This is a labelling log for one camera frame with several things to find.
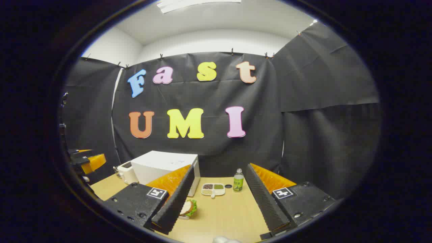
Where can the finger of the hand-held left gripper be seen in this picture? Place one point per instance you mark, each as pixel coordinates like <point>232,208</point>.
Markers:
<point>96,162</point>
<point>82,151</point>

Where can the ceiling light panel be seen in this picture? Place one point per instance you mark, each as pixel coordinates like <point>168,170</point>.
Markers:
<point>189,5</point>

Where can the white toaster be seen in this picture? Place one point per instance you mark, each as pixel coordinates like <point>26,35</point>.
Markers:
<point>127,172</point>

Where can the green label drink bottle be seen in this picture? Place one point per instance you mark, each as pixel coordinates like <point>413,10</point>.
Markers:
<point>238,182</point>

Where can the small white rectangular tray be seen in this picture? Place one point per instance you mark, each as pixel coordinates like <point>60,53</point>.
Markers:
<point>184,217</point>

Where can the black backdrop cloth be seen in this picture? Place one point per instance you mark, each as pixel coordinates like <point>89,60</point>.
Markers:
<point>216,94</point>

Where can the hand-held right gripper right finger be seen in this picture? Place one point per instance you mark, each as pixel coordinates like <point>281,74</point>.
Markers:
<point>266,202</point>

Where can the white microwave oven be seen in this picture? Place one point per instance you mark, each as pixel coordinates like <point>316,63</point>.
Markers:
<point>162,165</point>

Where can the divided white dish of grains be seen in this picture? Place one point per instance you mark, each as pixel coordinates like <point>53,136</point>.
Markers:
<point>212,193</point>

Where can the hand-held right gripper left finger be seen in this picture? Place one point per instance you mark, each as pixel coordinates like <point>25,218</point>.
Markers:
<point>175,206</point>

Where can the sandwich with lettuce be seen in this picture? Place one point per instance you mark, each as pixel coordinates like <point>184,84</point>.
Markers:
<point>189,207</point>

